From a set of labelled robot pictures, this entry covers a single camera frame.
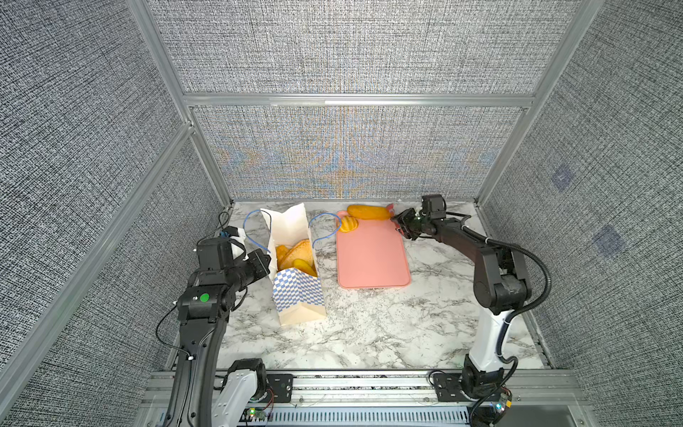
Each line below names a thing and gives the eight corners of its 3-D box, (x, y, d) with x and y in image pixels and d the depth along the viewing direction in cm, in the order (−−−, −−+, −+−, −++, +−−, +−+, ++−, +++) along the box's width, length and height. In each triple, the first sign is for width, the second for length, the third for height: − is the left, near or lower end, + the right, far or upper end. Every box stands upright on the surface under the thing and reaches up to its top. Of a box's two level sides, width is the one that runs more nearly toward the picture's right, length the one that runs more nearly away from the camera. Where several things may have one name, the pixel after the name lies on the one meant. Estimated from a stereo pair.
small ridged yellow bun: (340, 232, 110) (340, 226, 107) (340, 221, 114) (340, 215, 111) (357, 232, 110) (358, 226, 107) (357, 221, 114) (357, 215, 111)
